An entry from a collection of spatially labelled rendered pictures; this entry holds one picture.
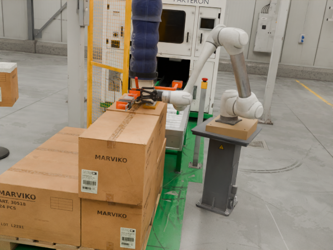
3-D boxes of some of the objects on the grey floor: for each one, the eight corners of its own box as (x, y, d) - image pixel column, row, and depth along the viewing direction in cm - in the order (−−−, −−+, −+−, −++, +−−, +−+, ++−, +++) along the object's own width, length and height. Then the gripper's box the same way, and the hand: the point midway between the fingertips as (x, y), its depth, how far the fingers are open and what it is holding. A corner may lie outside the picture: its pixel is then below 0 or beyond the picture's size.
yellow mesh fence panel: (83, 132, 477) (84, -31, 413) (89, 131, 483) (91, -29, 420) (122, 153, 420) (130, -33, 356) (128, 151, 426) (137, -32, 363)
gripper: (162, 86, 243) (130, 83, 246) (161, 108, 249) (129, 105, 251) (164, 84, 251) (133, 81, 253) (162, 106, 256) (132, 102, 258)
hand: (135, 93), depth 252 cm, fingers closed on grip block, 4 cm apart
